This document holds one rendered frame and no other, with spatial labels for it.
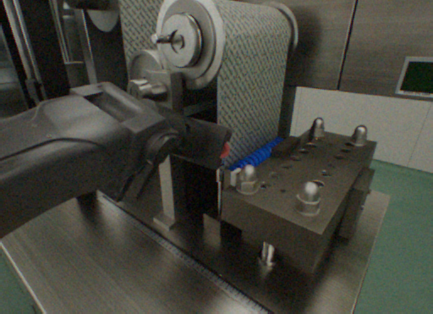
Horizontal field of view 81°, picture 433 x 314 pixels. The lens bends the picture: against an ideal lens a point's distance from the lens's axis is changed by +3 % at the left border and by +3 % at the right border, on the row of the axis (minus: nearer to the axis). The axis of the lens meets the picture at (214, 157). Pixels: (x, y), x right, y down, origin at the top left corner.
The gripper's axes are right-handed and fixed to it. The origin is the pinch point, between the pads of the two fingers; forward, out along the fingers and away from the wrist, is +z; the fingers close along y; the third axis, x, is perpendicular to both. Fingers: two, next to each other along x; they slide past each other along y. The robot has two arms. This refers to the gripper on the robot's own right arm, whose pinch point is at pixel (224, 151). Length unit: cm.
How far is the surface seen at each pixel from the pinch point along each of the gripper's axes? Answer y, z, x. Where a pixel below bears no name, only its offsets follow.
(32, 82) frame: -39.0, -18.1, 0.9
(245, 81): 0.3, -1.0, 12.8
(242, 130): 0.3, 3.4, 4.8
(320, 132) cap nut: 8.1, 26.6, 12.0
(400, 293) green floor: 46, 140, -43
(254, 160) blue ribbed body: 3.0, 6.8, 0.1
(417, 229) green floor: 50, 198, -9
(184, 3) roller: -5.7, -14.0, 18.5
